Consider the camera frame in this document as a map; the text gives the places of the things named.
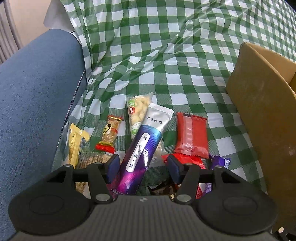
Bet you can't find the purple silver snack pouch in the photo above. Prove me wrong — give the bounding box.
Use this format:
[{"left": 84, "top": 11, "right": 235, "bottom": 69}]
[{"left": 110, "top": 103, "right": 174, "bottom": 198}]

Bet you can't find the red snack packet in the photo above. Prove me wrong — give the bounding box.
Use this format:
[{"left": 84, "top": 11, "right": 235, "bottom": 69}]
[{"left": 161, "top": 153, "right": 209, "bottom": 200}]

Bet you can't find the dark brown snack packet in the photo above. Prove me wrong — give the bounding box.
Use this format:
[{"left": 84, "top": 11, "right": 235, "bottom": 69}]
[{"left": 148, "top": 181, "right": 179, "bottom": 198}]

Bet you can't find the clear nut brittle pack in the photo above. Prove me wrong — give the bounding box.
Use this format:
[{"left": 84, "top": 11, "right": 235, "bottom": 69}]
[{"left": 75, "top": 148, "right": 114, "bottom": 194}]

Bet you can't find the small red peanut candy pack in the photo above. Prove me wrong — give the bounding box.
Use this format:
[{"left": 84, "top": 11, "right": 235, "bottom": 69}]
[{"left": 95, "top": 115, "right": 122, "bottom": 154}]

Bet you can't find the purple candy wrapper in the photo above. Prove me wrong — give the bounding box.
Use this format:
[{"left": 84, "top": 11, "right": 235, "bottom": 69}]
[{"left": 203, "top": 154, "right": 231, "bottom": 195}]

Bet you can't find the red foil snack pack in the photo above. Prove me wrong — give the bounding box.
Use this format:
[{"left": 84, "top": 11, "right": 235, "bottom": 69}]
[{"left": 174, "top": 112, "right": 209, "bottom": 159}]

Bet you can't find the yellow snack bar pack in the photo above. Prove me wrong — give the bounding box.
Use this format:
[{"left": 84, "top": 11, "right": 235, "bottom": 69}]
[{"left": 68, "top": 123, "right": 90, "bottom": 168}]

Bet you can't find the clear peanut snack pack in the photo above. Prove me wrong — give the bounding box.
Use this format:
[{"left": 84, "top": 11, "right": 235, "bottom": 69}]
[{"left": 126, "top": 92, "right": 165, "bottom": 168}]

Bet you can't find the blue sofa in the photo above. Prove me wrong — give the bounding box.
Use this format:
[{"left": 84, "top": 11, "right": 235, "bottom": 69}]
[{"left": 1, "top": 29, "right": 86, "bottom": 240}]

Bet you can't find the brown cardboard box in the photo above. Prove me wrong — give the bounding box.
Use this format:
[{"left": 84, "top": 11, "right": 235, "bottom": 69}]
[{"left": 226, "top": 43, "right": 295, "bottom": 227}]

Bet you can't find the green white checkered cloth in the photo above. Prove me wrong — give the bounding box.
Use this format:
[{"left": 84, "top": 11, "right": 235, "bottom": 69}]
[{"left": 62, "top": 1, "right": 295, "bottom": 190}]

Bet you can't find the grey curtain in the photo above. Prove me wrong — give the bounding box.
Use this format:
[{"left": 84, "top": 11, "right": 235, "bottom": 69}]
[{"left": 0, "top": 1, "right": 23, "bottom": 64}]

